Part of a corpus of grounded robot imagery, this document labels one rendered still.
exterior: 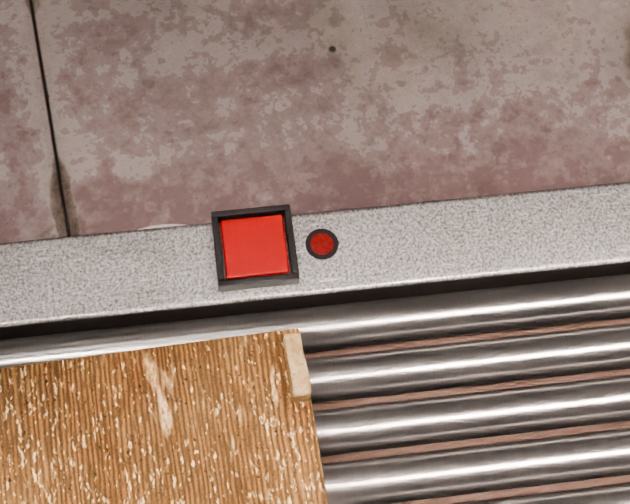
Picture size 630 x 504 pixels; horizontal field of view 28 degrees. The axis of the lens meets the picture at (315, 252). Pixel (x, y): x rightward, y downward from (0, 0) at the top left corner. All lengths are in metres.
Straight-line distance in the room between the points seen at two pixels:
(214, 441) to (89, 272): 0.21
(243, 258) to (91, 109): 1.16
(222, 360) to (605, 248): 0.39
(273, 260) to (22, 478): 0.30
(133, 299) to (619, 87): 1.42
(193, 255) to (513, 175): 1.17
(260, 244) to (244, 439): 0.19
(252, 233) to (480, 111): 1.19
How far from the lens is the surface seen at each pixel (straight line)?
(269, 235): 1.19
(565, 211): 1.25
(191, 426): 1.13
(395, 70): 2.35
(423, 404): 1.16
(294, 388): 1.11
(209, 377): 1.14
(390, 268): 1.20
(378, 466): 1.14
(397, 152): 2.27
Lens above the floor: 2.03
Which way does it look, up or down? 69 degrees down
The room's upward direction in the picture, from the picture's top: 9 degrees clockwise
